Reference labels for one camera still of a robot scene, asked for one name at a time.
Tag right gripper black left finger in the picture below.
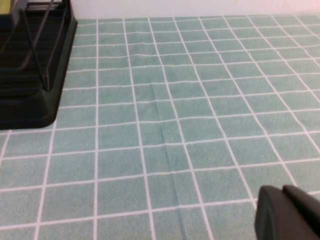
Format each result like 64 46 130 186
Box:
254 185 320 240

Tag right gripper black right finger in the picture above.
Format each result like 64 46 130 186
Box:
282 184 320 227

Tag yellow round plate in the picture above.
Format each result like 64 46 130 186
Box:
0 0 13 16

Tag green white checked tablecloth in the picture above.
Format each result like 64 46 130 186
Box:
0 15 320 240

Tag black wire dish rack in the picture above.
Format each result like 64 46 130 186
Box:
0 0 72 91

